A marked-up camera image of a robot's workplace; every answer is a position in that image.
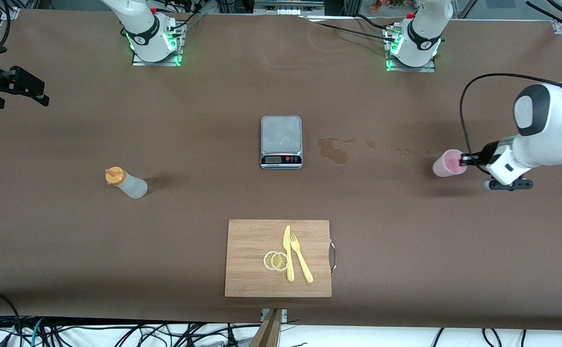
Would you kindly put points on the lemon slice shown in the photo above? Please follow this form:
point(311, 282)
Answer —
point(266, 260)
point(279, 261)

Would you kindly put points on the wooden cutting board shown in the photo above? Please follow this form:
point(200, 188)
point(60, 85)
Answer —
point(252, 250)

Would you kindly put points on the silver digital kitchen scale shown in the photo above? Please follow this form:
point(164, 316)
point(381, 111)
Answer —
point(280, 135)

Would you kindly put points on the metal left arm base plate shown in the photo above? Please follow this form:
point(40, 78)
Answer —
point(413, 69)

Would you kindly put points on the small metal bracket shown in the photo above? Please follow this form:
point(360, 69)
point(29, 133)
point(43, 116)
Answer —
point(284, 315)

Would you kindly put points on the wooden beam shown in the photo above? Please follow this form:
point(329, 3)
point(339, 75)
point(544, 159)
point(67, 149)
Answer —
point(268, 332)

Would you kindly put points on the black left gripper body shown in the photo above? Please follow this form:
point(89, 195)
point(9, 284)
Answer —
point(486, 153)

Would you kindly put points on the yellow plastic fork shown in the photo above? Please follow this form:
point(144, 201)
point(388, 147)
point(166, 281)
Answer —
point(304, 265)

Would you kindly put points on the pink plastic cup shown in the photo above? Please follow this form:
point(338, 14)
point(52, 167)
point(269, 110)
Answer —
point(447, 164)

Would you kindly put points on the yellow plastic knife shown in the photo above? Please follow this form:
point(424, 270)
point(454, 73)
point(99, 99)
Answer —
point(290, 272)

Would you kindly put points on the brown liquid puddle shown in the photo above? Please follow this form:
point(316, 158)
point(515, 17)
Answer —
point(336, 153)

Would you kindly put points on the white power strip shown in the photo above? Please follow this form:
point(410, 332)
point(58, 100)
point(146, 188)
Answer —
point(288, 10)

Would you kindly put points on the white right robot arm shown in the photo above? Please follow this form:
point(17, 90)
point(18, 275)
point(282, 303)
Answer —
point(150, 50)

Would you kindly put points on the sauce bottle with orange cap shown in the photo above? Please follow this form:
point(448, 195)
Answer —
point(134, 188)

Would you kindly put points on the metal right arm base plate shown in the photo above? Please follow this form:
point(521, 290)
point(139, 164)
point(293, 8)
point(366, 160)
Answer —
point(158, 63)

